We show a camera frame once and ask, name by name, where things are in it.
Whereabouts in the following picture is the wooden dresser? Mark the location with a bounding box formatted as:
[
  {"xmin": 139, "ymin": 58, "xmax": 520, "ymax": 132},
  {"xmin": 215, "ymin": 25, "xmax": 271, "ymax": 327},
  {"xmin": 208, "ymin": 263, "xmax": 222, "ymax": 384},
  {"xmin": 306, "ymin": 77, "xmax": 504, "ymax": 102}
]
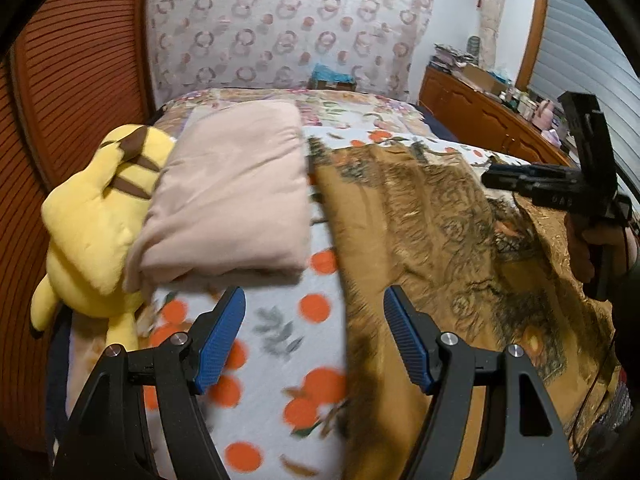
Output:
[{"xmin": 419, "ymin": 66, "xmax": 581, "ymax": 166}]

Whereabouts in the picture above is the brown patterned scarf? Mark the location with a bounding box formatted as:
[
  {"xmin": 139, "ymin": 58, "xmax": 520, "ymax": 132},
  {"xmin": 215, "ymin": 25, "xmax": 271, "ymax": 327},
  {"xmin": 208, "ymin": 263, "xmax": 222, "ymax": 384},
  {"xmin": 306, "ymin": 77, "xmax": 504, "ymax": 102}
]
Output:
[{"xmin": 307, "ymin": 135, "xmax": 626, "ymax": 480}]

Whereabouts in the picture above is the cardboard box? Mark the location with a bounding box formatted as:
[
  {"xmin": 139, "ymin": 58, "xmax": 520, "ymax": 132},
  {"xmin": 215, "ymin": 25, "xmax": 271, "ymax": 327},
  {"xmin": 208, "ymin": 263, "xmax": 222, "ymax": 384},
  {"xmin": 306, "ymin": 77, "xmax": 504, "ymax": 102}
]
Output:
[{"xmin": 452, "ymin": 62, "xmax": 506, "ymax": 93}]

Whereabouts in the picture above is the yellow plush toy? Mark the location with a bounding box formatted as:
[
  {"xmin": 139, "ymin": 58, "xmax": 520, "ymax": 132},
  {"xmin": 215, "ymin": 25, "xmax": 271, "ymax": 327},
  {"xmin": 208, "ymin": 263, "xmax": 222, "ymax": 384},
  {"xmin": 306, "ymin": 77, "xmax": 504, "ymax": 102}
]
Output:
[{"xmin": 29, "ymin": 124, "xmax": 177, "ymax": 352}]

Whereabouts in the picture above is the group of small bottles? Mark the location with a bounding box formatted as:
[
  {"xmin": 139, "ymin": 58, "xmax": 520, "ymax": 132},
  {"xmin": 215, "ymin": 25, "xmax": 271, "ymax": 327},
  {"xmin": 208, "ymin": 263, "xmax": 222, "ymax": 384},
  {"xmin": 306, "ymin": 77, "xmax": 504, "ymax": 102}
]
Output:
[{"xmin": 500, "ymin": 85, "xmax": 540, "ymax": 116}]

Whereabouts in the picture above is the wooden window frame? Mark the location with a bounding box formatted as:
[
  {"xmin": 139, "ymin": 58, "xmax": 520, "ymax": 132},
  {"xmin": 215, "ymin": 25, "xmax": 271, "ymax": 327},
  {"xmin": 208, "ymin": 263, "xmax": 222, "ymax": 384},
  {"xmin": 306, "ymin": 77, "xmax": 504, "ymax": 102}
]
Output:
[{"xmin": 515, "ymin": 0, "xmax": 551, "ymax": 92}]

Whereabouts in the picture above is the lace curtain strip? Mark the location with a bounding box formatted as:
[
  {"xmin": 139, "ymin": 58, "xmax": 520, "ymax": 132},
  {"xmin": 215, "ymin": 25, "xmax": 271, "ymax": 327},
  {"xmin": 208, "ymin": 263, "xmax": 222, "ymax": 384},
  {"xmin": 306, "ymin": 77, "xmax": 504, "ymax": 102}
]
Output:
[{"xmin": 477, "ymin": 0, "xmax": 507, "ymax": 68}]

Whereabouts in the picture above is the teal box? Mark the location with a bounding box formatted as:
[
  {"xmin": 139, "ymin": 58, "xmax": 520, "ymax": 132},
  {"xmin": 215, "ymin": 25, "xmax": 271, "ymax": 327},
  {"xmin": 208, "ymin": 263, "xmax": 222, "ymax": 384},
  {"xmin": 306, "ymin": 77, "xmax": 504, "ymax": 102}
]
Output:
[{"xmin": 309, "ymin": 64, "xmax": 358, "ymax": 92}]

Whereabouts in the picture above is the stack of folded cloths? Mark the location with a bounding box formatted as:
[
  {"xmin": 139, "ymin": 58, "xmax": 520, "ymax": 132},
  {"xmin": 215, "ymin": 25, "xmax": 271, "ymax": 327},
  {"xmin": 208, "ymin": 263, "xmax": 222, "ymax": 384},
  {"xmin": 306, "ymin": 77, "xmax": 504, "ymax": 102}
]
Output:
[{"xmin": 430, "ymin": 42, "xmax": 481, "ymax": 73}]

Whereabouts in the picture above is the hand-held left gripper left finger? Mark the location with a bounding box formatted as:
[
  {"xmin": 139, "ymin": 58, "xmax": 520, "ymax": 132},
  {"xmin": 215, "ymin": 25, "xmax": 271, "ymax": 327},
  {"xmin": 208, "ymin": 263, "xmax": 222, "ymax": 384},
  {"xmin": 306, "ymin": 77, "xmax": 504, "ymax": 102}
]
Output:
[{"xmin": 52, "ymin": 286, "xmax": 247, "ymax": 480}]

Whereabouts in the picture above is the brown ribbed wooden panel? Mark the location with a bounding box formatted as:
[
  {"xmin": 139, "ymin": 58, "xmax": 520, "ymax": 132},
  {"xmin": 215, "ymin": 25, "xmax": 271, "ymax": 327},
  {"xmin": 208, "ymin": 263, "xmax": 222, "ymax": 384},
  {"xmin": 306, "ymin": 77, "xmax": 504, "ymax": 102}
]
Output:
[{"xmin": 10, "ymin": 0, "xmax": 156, "ymax": 451}]

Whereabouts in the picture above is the person's right hand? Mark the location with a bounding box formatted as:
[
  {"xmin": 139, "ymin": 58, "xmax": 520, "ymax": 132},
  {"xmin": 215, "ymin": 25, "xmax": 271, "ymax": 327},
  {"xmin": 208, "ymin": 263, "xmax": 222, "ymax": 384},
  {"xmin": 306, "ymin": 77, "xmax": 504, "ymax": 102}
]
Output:
[{"xmin": 566, "ymin": 214, "xmax": 640, "ymax": 283}]

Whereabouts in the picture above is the floral patchwork quilt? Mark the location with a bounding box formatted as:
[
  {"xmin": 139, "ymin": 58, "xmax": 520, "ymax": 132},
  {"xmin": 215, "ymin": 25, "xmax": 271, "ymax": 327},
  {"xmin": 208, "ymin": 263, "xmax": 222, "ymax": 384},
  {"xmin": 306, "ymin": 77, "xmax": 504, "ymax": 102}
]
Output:
[{"xmin": 152, "ymin": 87, "xmax": 441, "ymax": 141}]

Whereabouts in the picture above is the pink toy figure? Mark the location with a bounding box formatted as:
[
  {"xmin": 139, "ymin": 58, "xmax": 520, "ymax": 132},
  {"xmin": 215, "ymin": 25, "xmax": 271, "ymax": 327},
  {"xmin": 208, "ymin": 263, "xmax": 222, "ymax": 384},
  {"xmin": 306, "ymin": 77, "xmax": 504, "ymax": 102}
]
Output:
[{"xmin": 535, "ymin": 100, "xmax": 557, "ymax": 129}]

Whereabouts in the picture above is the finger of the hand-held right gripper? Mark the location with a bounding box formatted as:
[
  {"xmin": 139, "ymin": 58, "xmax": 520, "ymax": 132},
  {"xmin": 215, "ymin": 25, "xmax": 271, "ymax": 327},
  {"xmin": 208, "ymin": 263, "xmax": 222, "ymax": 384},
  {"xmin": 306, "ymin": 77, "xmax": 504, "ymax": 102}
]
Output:
[{"xmin": 481, "ymin": 162, "xmax": 572, "ymax": 206}]

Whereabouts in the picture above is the pink pillow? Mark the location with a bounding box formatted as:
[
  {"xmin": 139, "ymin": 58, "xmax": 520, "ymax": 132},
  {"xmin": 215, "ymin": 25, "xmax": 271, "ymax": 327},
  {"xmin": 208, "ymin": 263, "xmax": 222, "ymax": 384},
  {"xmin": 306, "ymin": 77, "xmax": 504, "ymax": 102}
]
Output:
[{"xmin": 122, "ymin": 101, "xmax": 313, "ymax": 293}]

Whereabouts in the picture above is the window blind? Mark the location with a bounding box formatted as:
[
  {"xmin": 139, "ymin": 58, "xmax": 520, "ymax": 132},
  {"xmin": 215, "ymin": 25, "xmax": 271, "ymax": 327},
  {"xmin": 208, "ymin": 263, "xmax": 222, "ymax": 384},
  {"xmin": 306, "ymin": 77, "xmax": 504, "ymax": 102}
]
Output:
[{"xmin": 530, "ymin": 0, "xmax": 640, "ymax": 186}]

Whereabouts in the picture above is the circle pattern curtain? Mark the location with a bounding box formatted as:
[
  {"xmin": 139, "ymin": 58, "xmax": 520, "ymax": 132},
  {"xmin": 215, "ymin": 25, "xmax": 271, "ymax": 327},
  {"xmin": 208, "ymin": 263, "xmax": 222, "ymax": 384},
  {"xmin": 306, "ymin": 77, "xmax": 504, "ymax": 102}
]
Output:
[{"xmin": 147, "ymin": 0, "xmax": 436, "ymax": 106}]

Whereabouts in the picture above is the orange fruit print blanket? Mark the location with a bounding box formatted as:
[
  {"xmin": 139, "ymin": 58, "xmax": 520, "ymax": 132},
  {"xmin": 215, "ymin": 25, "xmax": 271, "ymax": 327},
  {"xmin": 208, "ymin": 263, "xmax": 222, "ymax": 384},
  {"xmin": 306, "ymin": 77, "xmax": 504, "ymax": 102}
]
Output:
[{"xmin": 65, "ymin": 125, "xmax": 531, "ymax": 480}]

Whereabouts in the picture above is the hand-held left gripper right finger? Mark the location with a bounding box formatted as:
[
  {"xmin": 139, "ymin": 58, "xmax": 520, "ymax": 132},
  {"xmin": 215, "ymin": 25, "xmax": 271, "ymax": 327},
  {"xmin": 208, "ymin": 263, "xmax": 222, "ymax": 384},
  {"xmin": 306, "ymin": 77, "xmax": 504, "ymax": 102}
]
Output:
[{"xmin": 384, "ymin": 285, "xmax": 581, "ymax": 480}]

